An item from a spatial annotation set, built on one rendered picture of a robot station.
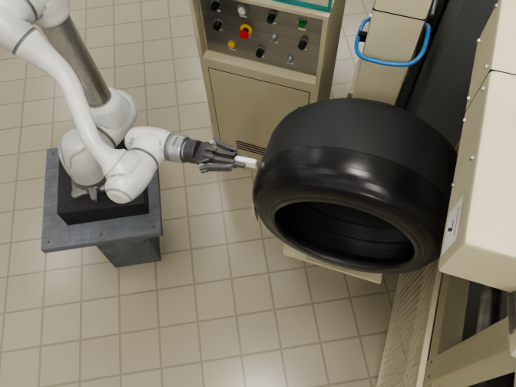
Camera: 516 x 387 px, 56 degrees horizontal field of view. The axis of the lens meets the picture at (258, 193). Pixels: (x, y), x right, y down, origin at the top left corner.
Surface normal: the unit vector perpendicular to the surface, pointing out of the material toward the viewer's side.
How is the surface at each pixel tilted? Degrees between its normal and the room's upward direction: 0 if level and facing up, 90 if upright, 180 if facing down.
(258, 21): 90
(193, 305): 0
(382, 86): 90
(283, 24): 90
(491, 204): 0
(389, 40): 90
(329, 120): 22
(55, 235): 0
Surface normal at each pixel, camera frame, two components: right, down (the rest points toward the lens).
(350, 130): -0.21, -0.50
